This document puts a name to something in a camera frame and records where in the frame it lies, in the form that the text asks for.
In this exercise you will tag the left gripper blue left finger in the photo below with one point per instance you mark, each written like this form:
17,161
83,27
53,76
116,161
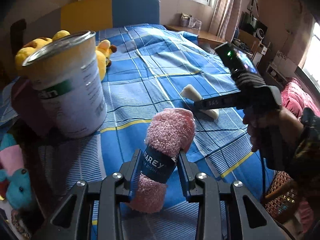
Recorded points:
132,174

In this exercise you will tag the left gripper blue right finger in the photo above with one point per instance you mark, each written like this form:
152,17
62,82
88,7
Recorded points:
187,172

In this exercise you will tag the pink fluffy towel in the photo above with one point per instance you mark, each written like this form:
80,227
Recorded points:
170,131

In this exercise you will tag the right hand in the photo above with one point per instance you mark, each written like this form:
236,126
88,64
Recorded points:
261,126

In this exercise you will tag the pink quilted blanket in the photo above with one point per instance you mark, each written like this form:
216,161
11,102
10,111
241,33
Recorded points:
296,100

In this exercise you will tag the wooden shelf with clutter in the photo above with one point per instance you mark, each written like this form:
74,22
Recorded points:
250,34

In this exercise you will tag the wooden desk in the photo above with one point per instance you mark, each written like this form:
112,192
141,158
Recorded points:
202,36

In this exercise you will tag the clear desk organizer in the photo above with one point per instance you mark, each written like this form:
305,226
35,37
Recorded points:
189,21

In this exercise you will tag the pink curtain right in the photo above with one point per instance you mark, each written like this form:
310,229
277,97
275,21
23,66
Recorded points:
225,18

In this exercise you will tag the wicker chair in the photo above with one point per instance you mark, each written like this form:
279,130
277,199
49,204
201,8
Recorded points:
282,199

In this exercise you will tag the teal plush animal toy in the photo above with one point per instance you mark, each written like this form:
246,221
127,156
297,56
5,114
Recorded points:
15,179

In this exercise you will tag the white protein powder can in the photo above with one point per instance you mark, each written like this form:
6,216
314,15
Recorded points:
66,77

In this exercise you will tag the purple cardboard box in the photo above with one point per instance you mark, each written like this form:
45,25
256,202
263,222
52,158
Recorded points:
26,103

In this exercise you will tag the yellow plush bear toy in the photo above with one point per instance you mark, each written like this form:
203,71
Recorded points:
104,50

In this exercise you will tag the yellow and teal headboard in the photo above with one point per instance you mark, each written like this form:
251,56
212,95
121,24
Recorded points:
98,15

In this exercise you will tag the black rolled mat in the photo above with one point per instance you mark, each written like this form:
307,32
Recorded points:
16,35

